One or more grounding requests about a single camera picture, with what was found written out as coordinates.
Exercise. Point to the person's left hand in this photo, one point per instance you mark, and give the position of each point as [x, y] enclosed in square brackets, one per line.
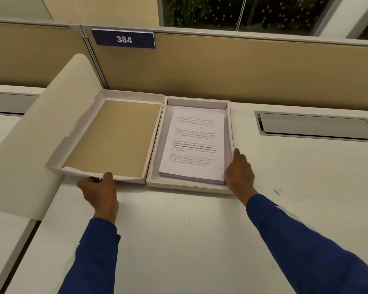
[100, 194]

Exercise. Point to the person's right hand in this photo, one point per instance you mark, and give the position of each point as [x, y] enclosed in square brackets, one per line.
[239, 176]

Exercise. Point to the person's left thumb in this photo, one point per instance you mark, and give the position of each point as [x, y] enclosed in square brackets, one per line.
[109, 178]

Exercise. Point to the person's right thumb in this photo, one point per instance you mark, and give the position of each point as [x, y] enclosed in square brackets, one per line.
[236, 154]

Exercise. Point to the white cardboard document box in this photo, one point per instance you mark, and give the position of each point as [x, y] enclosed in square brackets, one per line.
[116, 137]

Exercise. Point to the person's left forearm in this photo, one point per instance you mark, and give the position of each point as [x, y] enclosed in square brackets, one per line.
[92, 257]

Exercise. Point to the person's right forearm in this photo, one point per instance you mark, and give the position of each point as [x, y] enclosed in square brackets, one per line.
[300, 251]

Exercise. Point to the stack of printed paper sheets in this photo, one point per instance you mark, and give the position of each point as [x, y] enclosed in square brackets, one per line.
[193, 146]

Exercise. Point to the wide beige desk partition panel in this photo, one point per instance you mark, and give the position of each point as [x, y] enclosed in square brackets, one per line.
[239, 70]

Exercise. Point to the blue number sign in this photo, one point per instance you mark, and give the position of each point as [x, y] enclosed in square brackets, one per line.
[122, 38]

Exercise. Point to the glass window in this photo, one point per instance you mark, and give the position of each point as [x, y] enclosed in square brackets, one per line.
[263, 12]

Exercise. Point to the narrow beige desk partition panel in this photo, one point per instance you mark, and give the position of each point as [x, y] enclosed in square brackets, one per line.
[30, 55]

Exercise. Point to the green plant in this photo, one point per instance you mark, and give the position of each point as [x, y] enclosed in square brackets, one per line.
[187, 9]

